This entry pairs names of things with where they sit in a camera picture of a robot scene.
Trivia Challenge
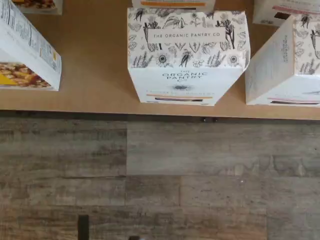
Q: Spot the light wooden shelf board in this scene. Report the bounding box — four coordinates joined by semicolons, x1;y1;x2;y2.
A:
0;0;320;121

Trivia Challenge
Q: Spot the white box pink strip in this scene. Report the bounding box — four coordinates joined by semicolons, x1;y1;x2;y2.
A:
244;14;320;106
252;0;320;26

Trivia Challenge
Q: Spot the purely elizabeth yellow granola box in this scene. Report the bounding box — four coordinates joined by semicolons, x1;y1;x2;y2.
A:
11;0;63;16
0;0;63;91

